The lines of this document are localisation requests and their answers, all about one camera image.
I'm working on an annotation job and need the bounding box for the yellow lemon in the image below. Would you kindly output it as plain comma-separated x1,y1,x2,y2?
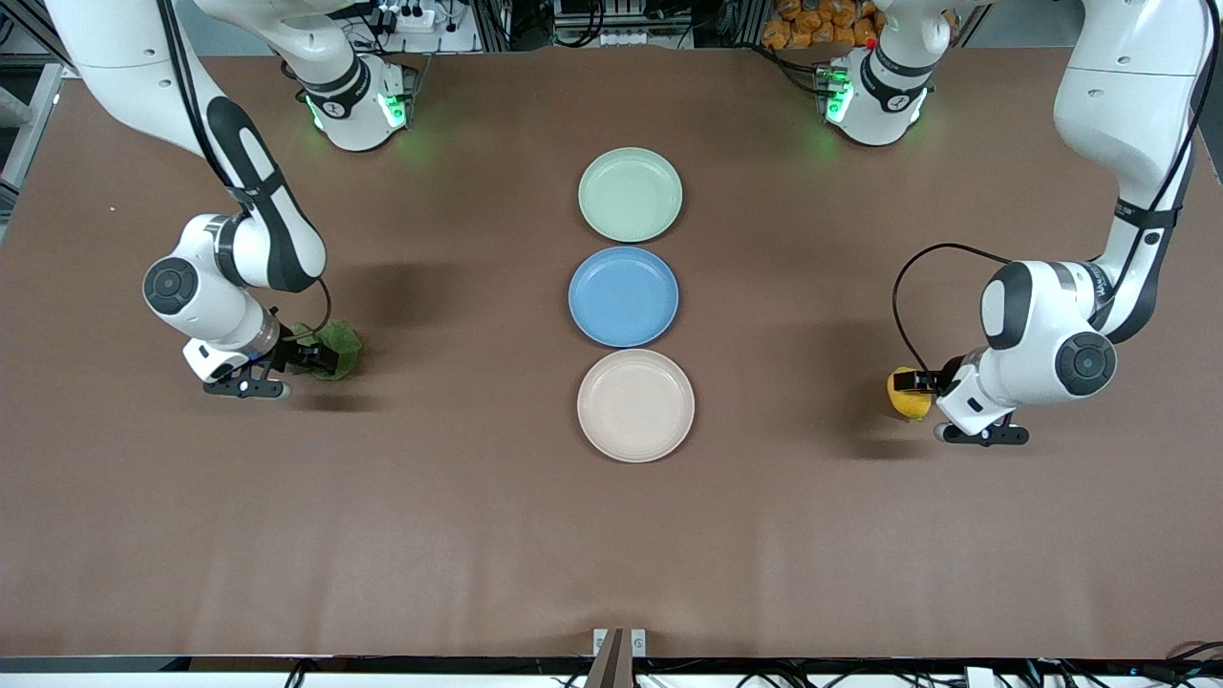
887,366,933,421

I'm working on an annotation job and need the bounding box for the green lettuce leaf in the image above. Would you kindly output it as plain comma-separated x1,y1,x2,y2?
291,320,364,381

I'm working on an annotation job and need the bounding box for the beige round plate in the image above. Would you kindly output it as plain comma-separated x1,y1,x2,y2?
576,348,696,464

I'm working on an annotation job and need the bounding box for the blue round plate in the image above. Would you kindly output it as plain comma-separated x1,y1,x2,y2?
568,246,680,349

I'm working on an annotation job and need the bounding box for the green round plate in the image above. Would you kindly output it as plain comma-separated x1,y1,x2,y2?
577,146,685,244

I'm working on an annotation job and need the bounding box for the white power strip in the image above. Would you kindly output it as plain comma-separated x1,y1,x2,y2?
377,0,440,30

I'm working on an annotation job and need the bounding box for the box of orange items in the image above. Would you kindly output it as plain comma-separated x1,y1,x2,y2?
762,0,880,49

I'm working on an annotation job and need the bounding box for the silver equipment rack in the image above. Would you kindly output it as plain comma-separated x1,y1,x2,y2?
549,0,698,51

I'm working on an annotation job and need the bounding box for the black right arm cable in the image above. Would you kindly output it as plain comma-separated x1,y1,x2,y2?
158,0,333,345

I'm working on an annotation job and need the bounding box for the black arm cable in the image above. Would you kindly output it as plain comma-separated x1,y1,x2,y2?
158,0,333,345
892,0,1219,374

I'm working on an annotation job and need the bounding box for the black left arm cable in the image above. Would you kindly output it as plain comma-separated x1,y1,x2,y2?
892,0,1219,374

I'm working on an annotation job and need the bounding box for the grey aluminium side frame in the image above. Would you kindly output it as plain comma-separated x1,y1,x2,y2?
0,62,63,226

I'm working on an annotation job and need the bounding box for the aluminium corner frame profile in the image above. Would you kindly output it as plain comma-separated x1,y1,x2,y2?
0,0,68,68

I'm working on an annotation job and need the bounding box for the metal table edge bracket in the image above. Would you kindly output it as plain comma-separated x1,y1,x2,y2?
585,628,648,688

